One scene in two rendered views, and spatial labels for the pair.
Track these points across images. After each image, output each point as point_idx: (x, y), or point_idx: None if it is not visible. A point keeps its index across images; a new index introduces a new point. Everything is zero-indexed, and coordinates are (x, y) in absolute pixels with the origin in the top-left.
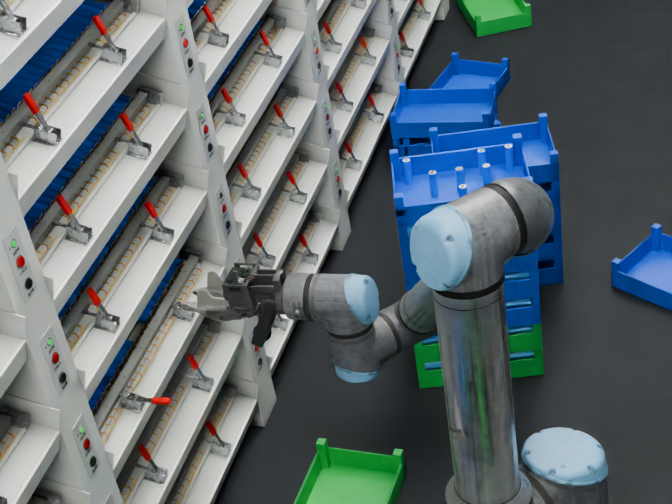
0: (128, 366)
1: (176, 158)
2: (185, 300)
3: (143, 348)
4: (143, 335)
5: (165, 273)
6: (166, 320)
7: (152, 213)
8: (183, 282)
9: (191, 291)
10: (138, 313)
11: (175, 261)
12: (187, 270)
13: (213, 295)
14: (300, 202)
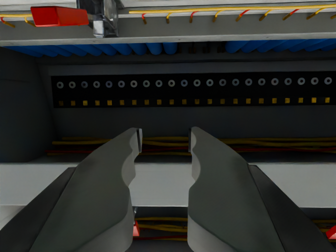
0: (325, 36)
1: (13, 216)
2: (54, 4)
3: (268, 35)
4: (227, 40)
5: (167, 166)
6: (148, 15)
7: (137, 229)
8: (40, 39)
9: (17, 4)
10: (307, 179)
11: (12, 46)
12: (6, 43)
13: (131, 168)
14: None
